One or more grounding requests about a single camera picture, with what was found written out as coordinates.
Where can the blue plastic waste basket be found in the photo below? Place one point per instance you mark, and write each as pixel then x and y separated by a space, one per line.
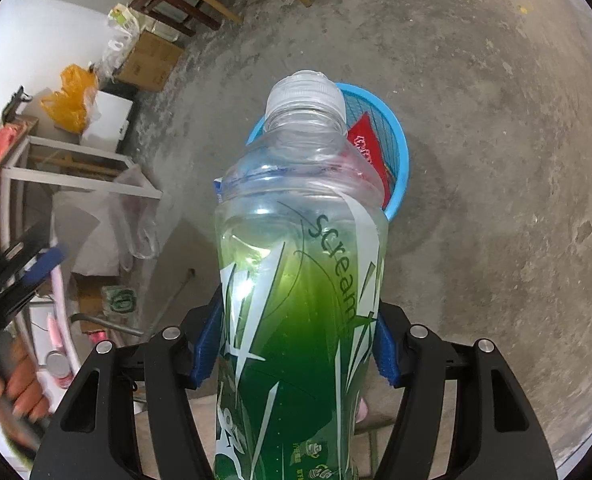
pixel 393 160

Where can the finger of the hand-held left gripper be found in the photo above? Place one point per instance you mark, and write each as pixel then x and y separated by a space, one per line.
pixel 25 242
pixel 48 262

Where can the brown cardboard box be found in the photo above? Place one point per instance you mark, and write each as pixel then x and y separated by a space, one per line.
pixel 148 60

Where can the yellow plastic bag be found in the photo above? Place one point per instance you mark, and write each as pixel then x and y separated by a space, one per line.
pixel 73 100

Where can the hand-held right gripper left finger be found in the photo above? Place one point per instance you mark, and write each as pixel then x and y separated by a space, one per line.
pixel 206 355

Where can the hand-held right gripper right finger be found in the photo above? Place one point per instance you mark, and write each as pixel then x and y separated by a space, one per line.
pixel 383 355

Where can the person's left hand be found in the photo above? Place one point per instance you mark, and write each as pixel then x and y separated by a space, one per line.
pixel 25 385

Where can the tin can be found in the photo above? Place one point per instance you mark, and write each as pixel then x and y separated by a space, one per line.
pixel 58 370

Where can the pink printed table cover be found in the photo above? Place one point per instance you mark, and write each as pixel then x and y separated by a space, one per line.
pixel 60 300

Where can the red colourful snack bag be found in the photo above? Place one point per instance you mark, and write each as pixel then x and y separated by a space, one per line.
pixel 368 140

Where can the white pillow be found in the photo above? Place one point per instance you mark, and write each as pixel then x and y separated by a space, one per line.
pixel 80 240

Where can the cardboard box green label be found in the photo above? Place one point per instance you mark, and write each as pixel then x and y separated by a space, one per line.
pixel 110 302

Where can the clear plastic bag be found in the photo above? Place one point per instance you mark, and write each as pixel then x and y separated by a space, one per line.
pixel 135 210

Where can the green label plastic bottle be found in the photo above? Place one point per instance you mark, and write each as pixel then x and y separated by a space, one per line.
pixel 296 260

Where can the white foam box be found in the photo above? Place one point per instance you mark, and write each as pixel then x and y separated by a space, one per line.
pixel 108 117

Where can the white plastic bag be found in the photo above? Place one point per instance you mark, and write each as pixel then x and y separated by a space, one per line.
pixel 120 25

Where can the white-framed wooden side table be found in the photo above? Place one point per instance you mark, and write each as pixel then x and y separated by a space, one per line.
pixel 75 180

